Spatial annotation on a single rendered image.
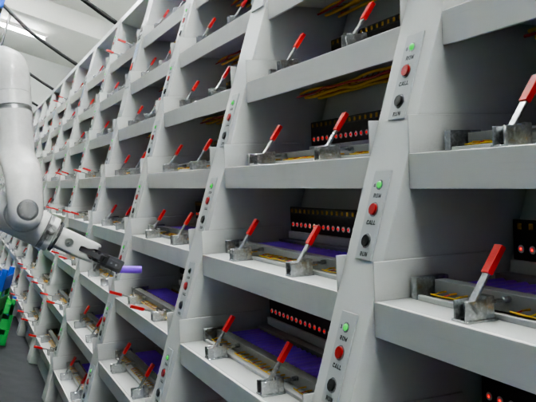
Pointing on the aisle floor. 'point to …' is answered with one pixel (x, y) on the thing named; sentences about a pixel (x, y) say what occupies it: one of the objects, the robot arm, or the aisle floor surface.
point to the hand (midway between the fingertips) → (113, 263)
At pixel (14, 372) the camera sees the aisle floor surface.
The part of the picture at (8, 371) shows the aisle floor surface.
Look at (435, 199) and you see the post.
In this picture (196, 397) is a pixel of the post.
